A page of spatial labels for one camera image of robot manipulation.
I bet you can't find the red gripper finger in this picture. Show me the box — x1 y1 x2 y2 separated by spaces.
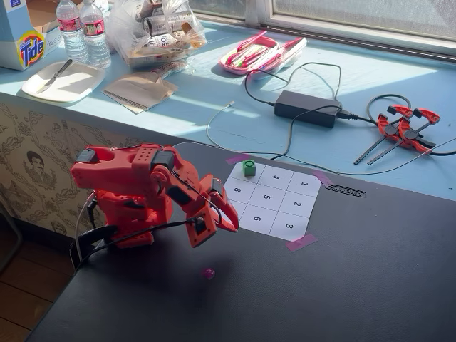
212 191 240 232
214 218 238 233

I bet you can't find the red gripper body black motor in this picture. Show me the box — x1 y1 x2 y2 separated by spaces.
167 175 226 219

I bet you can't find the red robot arm with base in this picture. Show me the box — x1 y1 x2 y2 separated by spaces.
69 143 200 249

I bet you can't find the white numbered grid paper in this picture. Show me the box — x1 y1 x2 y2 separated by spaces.
222 162 323 242

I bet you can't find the pink tape strip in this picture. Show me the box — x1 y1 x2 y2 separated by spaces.
312 170 335 189
225 153 252 165
284 233 318 253

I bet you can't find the black table clamp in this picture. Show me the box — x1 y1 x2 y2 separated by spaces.
69 224 120 271

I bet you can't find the brown paper napkin stack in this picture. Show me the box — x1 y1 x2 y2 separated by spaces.
101 71 179 115

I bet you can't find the black perforated strip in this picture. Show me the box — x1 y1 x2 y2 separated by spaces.
324 184 367 200

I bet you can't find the black power adapter brick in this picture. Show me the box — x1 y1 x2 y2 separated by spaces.
274 90 343 129

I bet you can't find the beige patterned cloth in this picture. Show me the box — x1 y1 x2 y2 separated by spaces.
0 103 168 247

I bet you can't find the pink open pencil case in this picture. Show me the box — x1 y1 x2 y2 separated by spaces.
219 30 308 76

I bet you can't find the white square plate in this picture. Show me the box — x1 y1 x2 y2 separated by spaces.
21 61 107 104

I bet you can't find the clear plastic bag with wrappers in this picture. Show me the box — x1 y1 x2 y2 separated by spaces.
106 0 208 72

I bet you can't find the red black bar clamp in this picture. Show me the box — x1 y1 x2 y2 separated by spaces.
353 105 416 167
366 108 442 167

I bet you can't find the clear plastic water bottle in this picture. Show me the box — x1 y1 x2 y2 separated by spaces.
56 0 90 65
79 0 113 70

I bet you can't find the Tide detergent cardboard box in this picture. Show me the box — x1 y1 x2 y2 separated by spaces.
0 0 72 71

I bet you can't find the red wrist camera mount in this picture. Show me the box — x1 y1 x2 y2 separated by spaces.
185 209 217 249

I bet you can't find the black camera cable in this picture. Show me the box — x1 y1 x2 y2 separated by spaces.
73 199 224 270

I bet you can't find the black power cable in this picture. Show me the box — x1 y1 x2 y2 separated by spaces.
270 105 339 160

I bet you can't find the white base cable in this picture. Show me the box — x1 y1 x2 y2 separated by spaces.
74 192 99 264

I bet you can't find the thin grey cable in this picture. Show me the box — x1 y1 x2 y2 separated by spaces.
206 101 456 176

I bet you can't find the black adapter mains cable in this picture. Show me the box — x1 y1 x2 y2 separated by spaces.
336 93 456 157

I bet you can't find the black adapter output cable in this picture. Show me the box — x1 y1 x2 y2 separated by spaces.
244 62 343 108

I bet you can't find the window frame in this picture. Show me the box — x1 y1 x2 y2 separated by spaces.
188 0 456 65

